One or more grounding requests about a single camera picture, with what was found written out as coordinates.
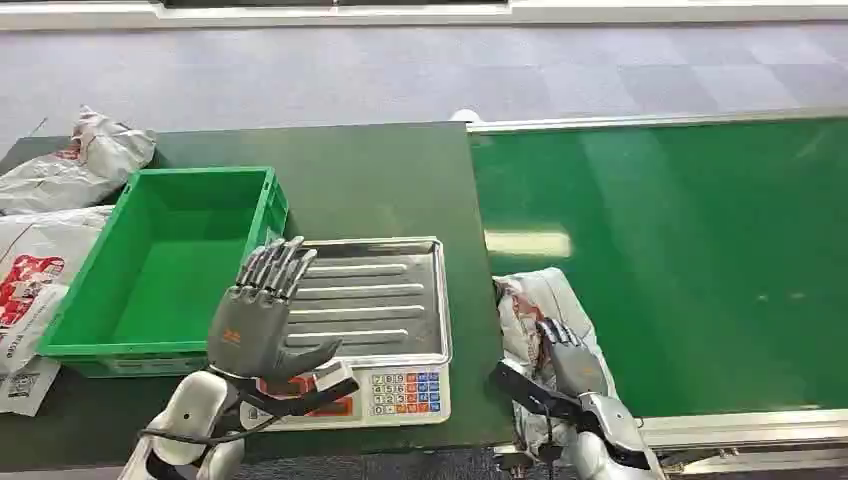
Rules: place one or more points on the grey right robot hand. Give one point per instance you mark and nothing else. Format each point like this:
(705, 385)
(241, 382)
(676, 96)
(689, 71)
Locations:
(574, 368)

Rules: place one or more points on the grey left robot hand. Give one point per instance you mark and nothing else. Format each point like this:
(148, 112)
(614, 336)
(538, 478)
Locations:
(248, 334)

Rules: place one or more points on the white parcel bag red print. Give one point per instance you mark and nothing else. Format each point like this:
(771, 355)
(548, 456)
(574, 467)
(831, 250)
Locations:
(530, 318)

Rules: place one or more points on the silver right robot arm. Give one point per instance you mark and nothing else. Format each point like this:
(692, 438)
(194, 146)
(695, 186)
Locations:
(609, 440)

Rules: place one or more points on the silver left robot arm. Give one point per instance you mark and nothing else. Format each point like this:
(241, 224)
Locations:
(192, 424)

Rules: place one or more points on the green plastic crate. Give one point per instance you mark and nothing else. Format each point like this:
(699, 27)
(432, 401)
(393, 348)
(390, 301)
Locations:
(166, 272)

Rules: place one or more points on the steel tray weighing scale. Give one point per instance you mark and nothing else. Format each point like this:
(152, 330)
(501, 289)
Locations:
(378, 318)

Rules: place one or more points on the green conveyor belt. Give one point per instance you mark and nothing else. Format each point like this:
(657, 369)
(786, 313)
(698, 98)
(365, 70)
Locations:
(662, 265)

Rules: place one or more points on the large white parcel red print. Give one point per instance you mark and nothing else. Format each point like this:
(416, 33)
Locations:
(33, 291)

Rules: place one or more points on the crumpled grey parcel bag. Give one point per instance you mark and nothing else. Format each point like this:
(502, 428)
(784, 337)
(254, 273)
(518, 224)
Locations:
(73, 166)

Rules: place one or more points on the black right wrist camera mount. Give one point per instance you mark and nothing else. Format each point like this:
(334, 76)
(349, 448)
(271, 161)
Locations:
(530, 392)

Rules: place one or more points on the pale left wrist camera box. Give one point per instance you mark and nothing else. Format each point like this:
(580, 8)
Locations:
(333, 376)

